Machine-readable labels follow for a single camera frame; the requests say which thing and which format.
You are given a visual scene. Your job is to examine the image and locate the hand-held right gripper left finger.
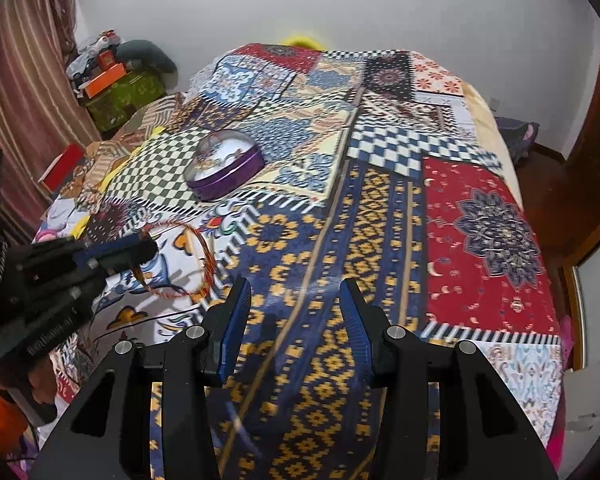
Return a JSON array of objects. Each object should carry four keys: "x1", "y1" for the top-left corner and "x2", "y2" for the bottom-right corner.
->
[{"x1": 30, "y1": 276, "x2": 253, "y2": 480}]

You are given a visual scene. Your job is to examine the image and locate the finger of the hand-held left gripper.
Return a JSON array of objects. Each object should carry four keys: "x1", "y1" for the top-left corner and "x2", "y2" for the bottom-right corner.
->
[
  {"x1": 74, "y1": 235, "x2": 159, "y2": 262},
  {"x1": 87, "y1": 252, "x2": 157, "y2": 277}
]

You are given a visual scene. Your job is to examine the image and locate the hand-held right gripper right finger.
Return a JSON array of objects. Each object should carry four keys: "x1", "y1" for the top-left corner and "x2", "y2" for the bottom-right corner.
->
[{"x1": 339, "y1": 279, "x2": 561, "y2": 480}]

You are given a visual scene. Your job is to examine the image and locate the purple heart-shaped tin box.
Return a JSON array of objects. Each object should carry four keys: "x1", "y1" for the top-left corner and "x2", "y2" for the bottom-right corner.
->
[{"x1": 186, "y1": 130, "x2": 265, "y2": 203}]

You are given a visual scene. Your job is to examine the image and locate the person's left hand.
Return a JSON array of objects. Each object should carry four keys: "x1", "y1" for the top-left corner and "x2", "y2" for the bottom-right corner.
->
[{"x1": 0, "y1": 355, "x2": 61, "y2": 418}]

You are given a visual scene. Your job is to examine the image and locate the cartoon print bedsheet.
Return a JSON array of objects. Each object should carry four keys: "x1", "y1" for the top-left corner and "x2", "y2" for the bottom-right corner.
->
[{"x1": 32, "y1": 195, "x2": 92, "y2": 243}]

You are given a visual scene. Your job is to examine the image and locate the colourful patchwork blanket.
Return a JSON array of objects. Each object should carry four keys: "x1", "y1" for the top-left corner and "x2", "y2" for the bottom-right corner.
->
[{"x1": 30, "y1": 42, "x2": 563, "y2": 480}]

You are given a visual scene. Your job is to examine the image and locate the red box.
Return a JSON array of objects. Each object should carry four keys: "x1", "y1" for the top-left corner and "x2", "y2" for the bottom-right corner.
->
[{"x1": 37, "y1": 142, "x2": 87, "y2": 187}]

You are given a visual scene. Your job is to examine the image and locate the orange cloth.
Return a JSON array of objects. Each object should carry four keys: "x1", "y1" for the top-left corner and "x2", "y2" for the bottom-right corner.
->
[{"x1": 0, "y1": 367, "x2": 32, "y2": 447}]

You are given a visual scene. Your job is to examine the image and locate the orange box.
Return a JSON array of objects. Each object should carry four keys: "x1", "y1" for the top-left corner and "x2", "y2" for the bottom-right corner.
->
[{"x1": 82, "y1": 65, "x2": 129, "y2": 99}]

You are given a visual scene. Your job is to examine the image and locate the grey plush pillow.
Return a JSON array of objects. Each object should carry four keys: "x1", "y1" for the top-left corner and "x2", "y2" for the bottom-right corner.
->
[{"x1": 115, "y1": 39, "x2": 179, "y2": 74}]

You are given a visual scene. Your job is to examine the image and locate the brown striped curtain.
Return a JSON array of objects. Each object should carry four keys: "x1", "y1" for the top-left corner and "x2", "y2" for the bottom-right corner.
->
[{"x1": 0, "y1": 0, "x2": 102, "y2": 233}]

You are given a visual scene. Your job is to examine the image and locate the pile of clutter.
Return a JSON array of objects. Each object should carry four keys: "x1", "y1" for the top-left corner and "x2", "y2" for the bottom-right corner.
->
[{"x1": 67, "y1": 30, "x2": 122, "y2": 81}]

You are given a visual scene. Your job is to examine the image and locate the pink cloth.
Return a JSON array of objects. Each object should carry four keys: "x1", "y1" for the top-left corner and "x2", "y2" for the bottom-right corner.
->
[{"x1": 549, "y1": 310, "x2": 575, "y2": 463}]

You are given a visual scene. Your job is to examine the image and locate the cream blanket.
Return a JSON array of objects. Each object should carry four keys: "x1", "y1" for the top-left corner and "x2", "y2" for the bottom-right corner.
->
[{"x1": 459, "y1": 80, "x2": 522, "y2": 203}]

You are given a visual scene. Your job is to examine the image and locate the dark purple cloth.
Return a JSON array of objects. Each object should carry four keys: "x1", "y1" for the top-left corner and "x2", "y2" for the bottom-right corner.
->
[{"x1": 495, "y1": 117, "x2": 539, "y2": 167}]

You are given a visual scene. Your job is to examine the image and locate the yellow object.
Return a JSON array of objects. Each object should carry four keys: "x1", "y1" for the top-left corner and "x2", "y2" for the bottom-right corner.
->
[{"x1": 282, "y1": 35, "x2": 324, "y2": 51}]

